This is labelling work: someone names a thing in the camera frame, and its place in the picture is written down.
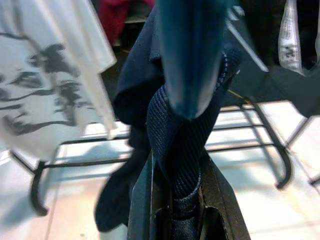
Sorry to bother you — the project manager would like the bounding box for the navy blue polo shirt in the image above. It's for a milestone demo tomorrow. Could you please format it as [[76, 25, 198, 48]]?
[[94, 0, 320, 240]]

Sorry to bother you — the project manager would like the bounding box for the black metal clothes rack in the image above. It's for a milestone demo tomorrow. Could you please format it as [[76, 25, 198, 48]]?
[[11, 94, 320, 217]]

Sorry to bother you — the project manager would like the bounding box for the white Pikachu print T-shirt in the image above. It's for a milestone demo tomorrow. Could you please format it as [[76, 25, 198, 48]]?
[[0, 0, 118, 161]]

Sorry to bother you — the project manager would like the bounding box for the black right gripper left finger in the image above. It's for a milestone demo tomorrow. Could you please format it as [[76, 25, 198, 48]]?
[[126, 149, 173, 240]]

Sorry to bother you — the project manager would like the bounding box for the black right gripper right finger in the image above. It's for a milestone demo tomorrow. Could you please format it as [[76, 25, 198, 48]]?
[[197, 156, 252, 240]]

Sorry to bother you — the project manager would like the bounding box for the blue plastic clothes hanger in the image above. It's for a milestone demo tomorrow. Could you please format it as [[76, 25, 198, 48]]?
[[154, 0, 241, 122]]

